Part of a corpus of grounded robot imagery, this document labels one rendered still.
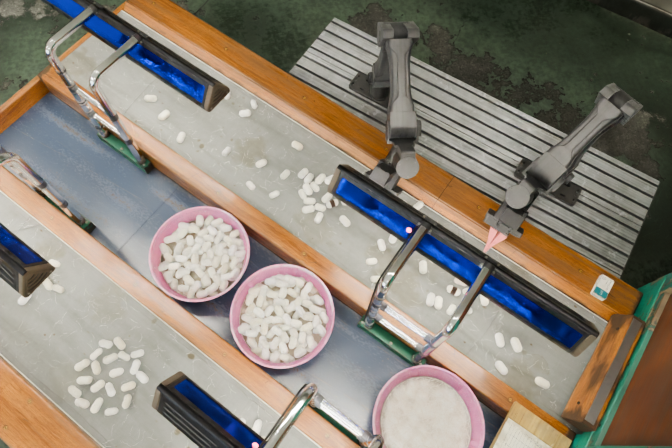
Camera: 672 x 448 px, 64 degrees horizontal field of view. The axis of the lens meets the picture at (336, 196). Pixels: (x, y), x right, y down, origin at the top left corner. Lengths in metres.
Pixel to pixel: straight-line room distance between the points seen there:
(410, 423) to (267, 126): 0.92
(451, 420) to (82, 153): 1.30
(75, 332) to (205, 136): 0.64
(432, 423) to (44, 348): 0.98
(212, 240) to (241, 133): 0.35
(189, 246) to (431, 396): 0.75
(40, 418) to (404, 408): 0.86
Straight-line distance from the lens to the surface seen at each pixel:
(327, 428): 1.39
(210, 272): 1.50
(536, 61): 2.96
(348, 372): 1.49
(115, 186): 1.75
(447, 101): 1.85
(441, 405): 1.46
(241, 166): 1.61
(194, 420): 1.07
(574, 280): 1.60
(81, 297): 1.59
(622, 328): 1.52
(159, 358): 1.49
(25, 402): 1.56
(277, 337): 1.44
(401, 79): 1.38
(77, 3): 1.59
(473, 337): 1.49
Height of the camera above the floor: 2.16
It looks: 65 degrees down
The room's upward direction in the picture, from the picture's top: 4 degrees clockwise
